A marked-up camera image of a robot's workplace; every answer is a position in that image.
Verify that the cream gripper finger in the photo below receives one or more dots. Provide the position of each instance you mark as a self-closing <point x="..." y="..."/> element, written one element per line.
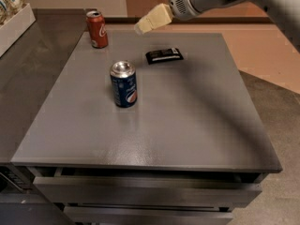
<point x="158" y="16"/>

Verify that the red coke can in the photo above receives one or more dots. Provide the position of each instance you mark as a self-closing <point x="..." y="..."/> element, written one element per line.
<point x="96" y="27"/>

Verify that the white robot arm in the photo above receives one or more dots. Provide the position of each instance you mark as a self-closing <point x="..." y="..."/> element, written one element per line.
<point x="285" y="14"/>

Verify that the blue pepsi can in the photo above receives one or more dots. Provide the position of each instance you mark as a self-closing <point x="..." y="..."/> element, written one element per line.
<point x="124" y="84"/>

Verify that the black snack packet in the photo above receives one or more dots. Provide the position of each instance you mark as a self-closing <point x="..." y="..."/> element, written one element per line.
<point x="160" y="56"/>

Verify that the grey drawer cabinet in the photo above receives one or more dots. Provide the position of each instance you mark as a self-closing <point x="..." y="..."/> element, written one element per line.
<point x="191" y="115"/>

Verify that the snack bags in box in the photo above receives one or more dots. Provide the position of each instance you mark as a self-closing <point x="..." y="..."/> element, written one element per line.
<point x="9" y="8"/>

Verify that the white snack box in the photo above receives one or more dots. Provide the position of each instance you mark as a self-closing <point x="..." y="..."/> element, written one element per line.
<point x="11" y="31"/>

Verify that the top grey drawer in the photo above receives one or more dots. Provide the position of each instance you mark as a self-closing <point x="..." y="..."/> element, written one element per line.
<point x="148" y="188"/>

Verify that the grey drawer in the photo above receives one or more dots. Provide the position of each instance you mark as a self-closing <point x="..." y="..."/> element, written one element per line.
<point x="136" y="216"/>
<point x="148" y="188"/>

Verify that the lower grey drawer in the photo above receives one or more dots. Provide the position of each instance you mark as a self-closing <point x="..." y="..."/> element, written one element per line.
<point x="136" y="216"/>

